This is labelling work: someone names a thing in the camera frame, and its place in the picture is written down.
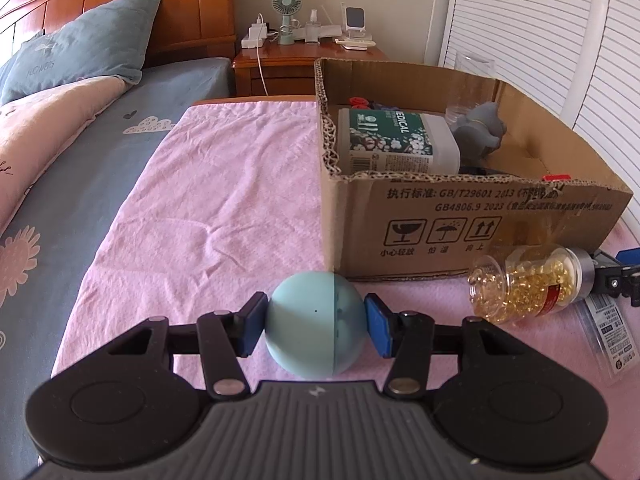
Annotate white router box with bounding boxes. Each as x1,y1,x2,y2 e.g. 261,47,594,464
293,23,343,41

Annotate dark blue toy train block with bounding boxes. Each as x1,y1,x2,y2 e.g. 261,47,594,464
348,96,397,110

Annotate white charging cable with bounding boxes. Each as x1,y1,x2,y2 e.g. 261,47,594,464
255,44,270,98

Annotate clear small spray bottle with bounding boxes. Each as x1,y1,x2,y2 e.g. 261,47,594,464
305,9,321,44

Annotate wooden bed headboard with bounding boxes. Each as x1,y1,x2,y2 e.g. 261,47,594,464
1,0,236,67

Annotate red toy train block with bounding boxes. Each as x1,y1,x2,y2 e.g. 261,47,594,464
541,174,572,182

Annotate white smart display clock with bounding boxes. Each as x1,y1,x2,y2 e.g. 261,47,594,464
342,4,367,39

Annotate pink floral quilt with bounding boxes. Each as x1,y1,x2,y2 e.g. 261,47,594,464
0,76,128,229

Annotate clear plastic labelled case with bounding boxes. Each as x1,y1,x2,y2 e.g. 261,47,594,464
577,294,639,386

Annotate yellow capsule bottle silver cap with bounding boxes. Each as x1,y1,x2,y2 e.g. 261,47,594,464
468,244,596,325

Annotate clear plastic jar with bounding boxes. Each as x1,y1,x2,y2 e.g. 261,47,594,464
445,51,495,128

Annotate pink cloth cover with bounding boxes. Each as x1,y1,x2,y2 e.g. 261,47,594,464
49,101,640,391

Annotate brown cardboard box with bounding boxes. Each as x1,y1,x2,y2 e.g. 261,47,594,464
314,58,632,281

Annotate white power strip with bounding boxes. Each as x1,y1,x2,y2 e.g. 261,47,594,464
241,13,269,49

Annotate blue pillow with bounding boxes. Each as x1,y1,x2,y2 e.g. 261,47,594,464
1,0,162,104

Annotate grey cat figurine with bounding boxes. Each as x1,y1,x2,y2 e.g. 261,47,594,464
452,102,506,162

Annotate white green medical bottle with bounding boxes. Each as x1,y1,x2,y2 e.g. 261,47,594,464
336,108,461,174

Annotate white remote control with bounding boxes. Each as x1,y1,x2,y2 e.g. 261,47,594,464
334,37,376,52

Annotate green mini desk fan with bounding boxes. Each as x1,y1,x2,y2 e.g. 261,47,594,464
271,0,302,46

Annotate light blue oval case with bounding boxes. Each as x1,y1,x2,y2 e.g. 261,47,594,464
265,271,368,379

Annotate wooden nightstand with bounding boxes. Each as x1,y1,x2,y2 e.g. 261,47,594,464
232,40,387,98

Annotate blue grey bed sheet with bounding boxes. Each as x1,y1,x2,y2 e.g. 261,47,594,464
1,58,232,479

